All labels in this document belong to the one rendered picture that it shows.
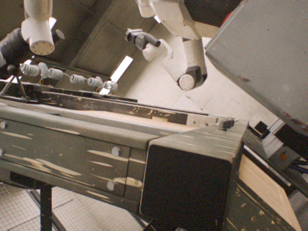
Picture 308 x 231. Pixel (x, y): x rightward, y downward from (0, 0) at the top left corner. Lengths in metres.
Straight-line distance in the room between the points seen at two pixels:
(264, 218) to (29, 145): 0.39
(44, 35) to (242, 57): 0.60
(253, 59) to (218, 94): 5.86
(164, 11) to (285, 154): 0.56
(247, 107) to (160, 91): 2.26
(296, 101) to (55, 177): 0.37
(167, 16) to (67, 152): 0.59
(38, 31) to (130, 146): 0.53
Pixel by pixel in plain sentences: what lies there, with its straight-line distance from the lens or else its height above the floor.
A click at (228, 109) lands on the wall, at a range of 6.13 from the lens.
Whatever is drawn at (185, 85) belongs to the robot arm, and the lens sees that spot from 1.14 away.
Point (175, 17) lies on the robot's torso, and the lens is 0.85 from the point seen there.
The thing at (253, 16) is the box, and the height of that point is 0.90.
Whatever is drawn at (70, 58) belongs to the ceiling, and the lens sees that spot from 5.21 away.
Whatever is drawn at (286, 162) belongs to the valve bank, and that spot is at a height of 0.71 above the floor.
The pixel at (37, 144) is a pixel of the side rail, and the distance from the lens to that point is 0.47.
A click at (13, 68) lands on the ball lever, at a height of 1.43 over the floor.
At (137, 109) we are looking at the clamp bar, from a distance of 1.17.
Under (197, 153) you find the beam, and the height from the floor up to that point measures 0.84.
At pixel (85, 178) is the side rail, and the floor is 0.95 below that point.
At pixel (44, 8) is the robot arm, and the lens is 0.74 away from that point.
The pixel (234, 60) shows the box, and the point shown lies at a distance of 0.32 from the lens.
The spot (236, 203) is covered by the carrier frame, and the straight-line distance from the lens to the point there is 0.33.
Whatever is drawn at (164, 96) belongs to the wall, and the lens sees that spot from 6.48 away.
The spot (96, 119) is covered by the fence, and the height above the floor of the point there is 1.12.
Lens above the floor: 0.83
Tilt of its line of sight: 17 degrees up
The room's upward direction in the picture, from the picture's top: 47 degrees counter-clockwise
